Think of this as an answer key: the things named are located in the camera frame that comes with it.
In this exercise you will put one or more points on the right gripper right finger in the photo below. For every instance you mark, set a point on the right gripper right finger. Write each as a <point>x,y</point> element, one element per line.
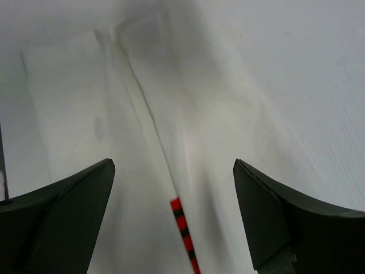
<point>290,232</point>

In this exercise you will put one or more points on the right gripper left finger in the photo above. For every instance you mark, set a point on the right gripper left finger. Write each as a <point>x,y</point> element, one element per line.
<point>54,229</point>

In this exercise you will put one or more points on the white red-print t-shirt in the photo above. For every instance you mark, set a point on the white red-print t-shirt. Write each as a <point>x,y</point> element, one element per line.
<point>174,92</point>

